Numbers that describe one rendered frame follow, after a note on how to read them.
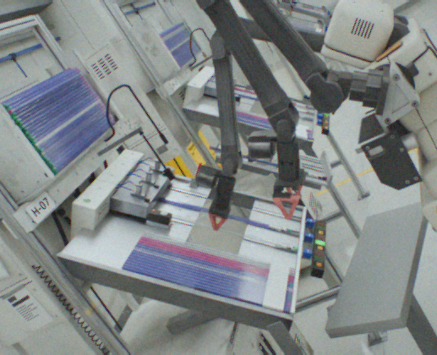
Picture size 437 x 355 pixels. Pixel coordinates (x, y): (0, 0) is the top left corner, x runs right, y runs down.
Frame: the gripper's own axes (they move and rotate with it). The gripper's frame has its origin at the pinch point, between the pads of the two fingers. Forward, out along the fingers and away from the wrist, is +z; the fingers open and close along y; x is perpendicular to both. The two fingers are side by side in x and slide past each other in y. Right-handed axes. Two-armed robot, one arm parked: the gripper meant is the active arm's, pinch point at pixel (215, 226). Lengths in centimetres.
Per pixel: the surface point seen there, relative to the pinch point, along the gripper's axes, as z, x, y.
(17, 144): -25, -60, 27
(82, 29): 23, -183, -296
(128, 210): -0.6, -30.2, 5.7
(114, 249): 2.0, -26.9, 25.8
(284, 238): 0.9, 24.0, -6.4
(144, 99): 2, -62, -107
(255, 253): 1.0, 15.5, 7.3
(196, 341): 39.6, 3.7, 14.3
